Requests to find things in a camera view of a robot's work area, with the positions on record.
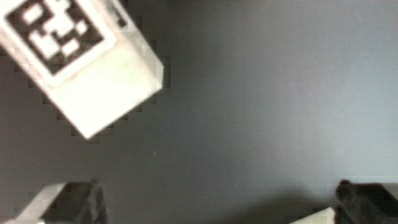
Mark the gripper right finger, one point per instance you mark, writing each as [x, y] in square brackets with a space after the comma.
[367, 205]

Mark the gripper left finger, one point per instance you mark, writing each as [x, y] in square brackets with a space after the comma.
[66, 204]

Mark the white table leg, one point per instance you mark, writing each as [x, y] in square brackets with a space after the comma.
[81, 50]

